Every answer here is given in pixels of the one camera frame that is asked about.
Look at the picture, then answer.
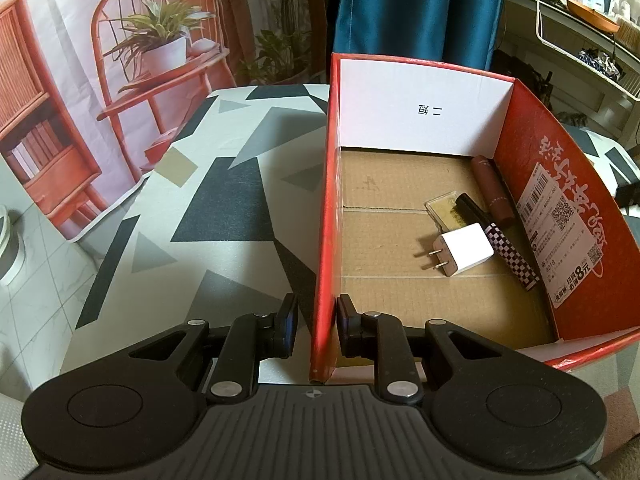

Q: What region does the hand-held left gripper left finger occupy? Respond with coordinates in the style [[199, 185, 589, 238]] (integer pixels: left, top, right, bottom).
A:
[[129, 293, 301, 404]]

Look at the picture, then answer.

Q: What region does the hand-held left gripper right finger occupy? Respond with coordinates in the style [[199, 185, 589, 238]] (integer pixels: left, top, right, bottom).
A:
[[336, 294, 496, 404]]

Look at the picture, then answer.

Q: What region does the white plug charger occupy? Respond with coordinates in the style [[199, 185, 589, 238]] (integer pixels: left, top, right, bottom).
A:
[[415, 223, 496, 278]]

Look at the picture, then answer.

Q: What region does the red cardboard box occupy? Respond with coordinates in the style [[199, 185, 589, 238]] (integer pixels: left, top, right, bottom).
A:
[[307, 52, 640, 386]]

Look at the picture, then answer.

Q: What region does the small gold case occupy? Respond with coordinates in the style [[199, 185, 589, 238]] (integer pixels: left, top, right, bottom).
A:
[[424, 191, 482, 232]]

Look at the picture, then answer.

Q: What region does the black checkered pen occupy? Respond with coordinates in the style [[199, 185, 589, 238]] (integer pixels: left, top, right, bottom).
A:
[[455, 193, 542, 292]]

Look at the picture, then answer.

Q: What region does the brown lipstick tube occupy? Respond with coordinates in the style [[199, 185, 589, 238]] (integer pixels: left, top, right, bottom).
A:
[[470, 155, 516, 226]]

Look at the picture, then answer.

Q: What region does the white plastic bucket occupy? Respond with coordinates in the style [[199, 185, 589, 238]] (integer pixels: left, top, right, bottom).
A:
[[0, 204, 27, 287]]

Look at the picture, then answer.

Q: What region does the black bag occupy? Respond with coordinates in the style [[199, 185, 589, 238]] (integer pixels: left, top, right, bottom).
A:
[[492, 45, 555, 108]]

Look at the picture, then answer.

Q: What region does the blue curtain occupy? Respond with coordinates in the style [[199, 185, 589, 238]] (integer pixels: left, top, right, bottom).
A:
[[332, 0, 509, 73]]

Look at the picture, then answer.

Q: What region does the white vanity desk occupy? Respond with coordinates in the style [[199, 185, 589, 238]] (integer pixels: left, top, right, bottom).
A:
[[502, 0, 640, 146]]

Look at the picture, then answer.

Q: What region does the orange bowl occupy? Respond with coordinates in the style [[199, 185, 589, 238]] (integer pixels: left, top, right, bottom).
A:
[[565, 0, 624, 34]]

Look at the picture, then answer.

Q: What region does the printed furniture wall cloth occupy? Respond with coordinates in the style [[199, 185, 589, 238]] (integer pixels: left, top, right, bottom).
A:
[[0, 0, 346, 243]]

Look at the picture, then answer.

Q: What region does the white wire basket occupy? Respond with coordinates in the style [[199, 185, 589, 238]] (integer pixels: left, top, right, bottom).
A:
[[535, 0, 640, 102]]

